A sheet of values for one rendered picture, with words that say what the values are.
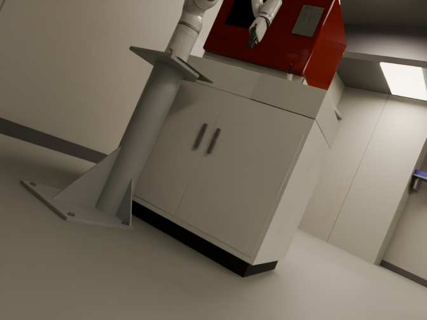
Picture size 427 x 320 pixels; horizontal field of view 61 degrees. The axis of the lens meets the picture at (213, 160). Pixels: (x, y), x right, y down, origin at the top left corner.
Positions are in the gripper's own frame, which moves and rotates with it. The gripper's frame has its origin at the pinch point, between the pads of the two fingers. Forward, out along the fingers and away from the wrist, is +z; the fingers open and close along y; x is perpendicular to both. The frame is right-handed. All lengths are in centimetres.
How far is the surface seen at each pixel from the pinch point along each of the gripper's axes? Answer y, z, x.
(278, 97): -0.8, 25.2, 28.9
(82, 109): -87, 50, -177
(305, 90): 0.6, 18.5, 40.1
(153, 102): 19, 57, -20
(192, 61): 0.4, 19.4, -27.0
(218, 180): -11, 73, 17
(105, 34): -62, -18, -179
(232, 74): 0.1, 20.6, -0.2
